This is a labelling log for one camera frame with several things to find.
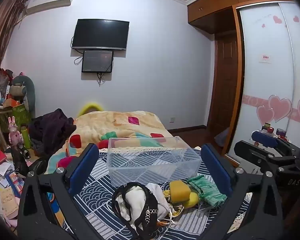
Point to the yellow soft toy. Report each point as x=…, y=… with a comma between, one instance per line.
x=193, y=200

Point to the small wall monitor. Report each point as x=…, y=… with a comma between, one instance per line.
x=97, y=61

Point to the green gift bag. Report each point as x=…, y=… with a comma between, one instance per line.
x=17, y=116

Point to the green cylinder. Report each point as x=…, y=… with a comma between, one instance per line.
x=26, y=137

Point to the yellow patterned cloth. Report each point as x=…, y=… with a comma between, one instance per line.
x=173, y=208

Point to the green striped cloth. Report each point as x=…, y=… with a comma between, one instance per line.
x=207, y=191

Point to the wooden door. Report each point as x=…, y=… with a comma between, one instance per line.
x=223, y=87

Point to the white wardrobe label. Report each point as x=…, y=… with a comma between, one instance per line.
x=265, y=58

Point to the wall socket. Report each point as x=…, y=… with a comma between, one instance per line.
x=173, y=119

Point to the pile of papers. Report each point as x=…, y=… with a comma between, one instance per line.
x=5, y=192

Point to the wardrobe with heart sliding doors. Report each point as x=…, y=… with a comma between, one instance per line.
x=265, y=80

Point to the purple small jar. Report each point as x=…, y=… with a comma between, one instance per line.
x=281, y=132

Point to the dark clothes pile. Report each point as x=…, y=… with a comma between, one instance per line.
x=51, y=127

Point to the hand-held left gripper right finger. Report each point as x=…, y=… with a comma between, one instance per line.
x=217, y=170

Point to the wall mounted television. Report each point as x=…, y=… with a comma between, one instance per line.
x=101, y=33

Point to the clear plastic storage box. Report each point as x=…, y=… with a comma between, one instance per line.
x=152, y=166

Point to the black camera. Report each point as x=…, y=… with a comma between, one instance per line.
x=24, y=151

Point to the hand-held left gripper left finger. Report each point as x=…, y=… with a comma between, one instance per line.
x=83, y=166

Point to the red small jar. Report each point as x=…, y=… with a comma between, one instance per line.
x=271, y=130

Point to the yellow fuzzy object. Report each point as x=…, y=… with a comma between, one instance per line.
x=86, y=107

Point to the pink bunny toy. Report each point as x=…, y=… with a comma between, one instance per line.
x=14, y=133

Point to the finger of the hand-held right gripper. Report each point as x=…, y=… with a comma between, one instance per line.
x=263, y=138
x=255, y=152

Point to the yellow sponge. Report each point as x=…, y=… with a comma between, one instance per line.
x=179, y=190

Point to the white air conditioner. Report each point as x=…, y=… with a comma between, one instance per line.
x=48, y=0

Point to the blue wave patterned sheet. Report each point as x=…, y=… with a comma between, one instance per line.
x=95, y=205

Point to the colourful fleece blanket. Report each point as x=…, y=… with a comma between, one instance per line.
x=102, y=125

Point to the brown curtain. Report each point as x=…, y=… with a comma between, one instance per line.
x=3, y=27

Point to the grey plush toy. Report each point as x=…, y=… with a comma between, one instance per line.
x=26, y=90

